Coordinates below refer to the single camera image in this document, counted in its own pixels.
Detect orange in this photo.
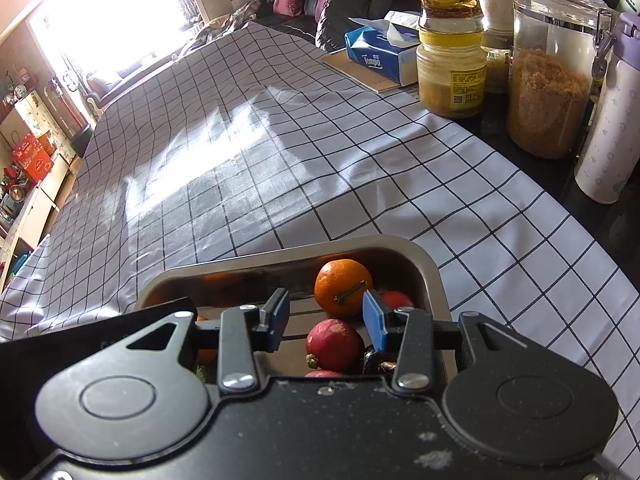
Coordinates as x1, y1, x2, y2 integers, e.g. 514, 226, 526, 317
196, 314, 220, 367
313, 258, 374, 318

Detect thin wooden board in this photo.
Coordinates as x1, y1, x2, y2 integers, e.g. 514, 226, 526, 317
321, 50, 401, 95

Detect white checkered tablecloth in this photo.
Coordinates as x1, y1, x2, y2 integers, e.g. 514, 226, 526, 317
0, 22, 640, 480

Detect white-framed armchair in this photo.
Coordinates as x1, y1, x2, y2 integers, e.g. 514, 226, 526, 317
82, 62, 166, 111

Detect stainless steel tray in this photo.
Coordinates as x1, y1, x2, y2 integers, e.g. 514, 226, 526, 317
134, 234, 459, 382

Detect red boxes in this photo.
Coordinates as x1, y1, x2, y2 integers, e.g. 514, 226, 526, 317
10, 132, 56, 181

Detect dark purple mangosteen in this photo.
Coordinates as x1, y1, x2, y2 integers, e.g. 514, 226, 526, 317
362, 346, 399, 376

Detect red apple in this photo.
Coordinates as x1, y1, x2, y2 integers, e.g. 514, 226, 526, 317
305, 318, 366, 375

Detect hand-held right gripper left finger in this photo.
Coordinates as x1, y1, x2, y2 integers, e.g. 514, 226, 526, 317
125, 287, 292, 392

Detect dark sofa cushion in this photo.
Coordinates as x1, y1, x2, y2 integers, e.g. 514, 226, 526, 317
316, 0, 423, 53

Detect blue tissue pack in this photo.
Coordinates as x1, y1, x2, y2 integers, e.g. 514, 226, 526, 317
344, 10, 421, 86

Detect red tomato with stem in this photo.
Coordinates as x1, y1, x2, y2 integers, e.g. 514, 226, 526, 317
379, 290, 416, 312

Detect white patterned cabinet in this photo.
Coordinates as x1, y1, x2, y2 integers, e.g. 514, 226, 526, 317
0, 92, 76, 171

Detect clip lid glass jar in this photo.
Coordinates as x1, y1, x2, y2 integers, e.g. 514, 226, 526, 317
506, 0, 613, 160

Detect small glass jar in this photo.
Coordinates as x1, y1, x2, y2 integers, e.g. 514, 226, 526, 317
481, 30, 513, 95

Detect white printed cup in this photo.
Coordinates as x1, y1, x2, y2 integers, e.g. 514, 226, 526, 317
479, 0, 516, 31

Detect yellow lid glass jar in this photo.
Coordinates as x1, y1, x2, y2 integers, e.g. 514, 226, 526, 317
416, 29, 488, 118

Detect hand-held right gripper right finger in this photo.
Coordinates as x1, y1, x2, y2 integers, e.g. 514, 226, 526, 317
361, 289, 532, 394

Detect purple and white thermos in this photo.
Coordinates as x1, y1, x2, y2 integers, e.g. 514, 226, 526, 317
574, 11, 640, 205

